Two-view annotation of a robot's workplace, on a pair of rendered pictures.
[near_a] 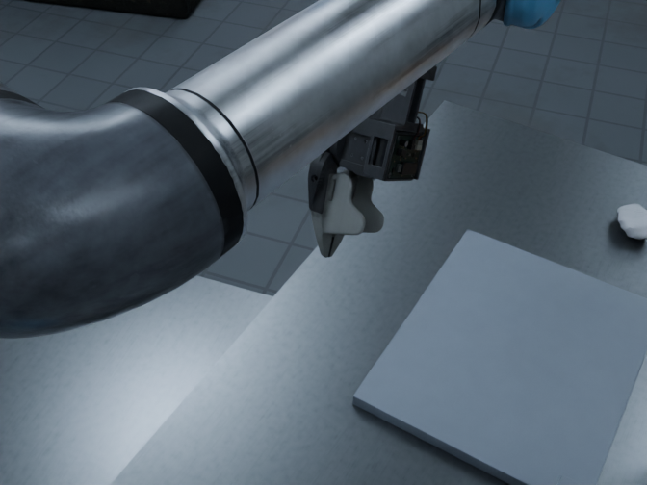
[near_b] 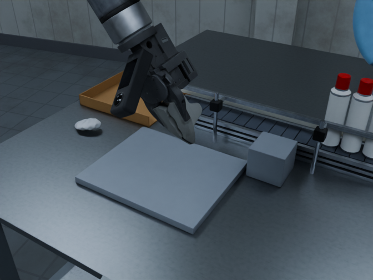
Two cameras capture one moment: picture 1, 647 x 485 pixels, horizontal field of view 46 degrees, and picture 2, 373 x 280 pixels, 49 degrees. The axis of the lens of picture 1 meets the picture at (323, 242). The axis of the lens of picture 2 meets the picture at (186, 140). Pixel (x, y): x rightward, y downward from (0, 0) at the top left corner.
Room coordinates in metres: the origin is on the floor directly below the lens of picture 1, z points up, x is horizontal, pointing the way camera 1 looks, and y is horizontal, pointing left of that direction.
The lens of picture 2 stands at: (0.56, 0.61, 1.50)
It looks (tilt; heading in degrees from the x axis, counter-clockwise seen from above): 33 degrees down; 270
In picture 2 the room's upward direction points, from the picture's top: straight up
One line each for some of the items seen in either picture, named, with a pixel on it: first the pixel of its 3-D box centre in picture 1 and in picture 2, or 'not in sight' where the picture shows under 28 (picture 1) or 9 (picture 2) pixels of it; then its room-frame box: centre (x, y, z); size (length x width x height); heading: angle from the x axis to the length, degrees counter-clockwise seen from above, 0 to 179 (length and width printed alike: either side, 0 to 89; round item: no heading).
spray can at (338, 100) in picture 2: not in sight; (336, 110); (0.16, -0.34, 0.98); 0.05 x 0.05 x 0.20
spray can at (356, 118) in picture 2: not in sight; (358, 116); (0.11, -0.31, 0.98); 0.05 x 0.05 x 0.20
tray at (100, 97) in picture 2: not in sight; (136, 95); (0.74, -0.69, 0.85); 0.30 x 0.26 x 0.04; 149
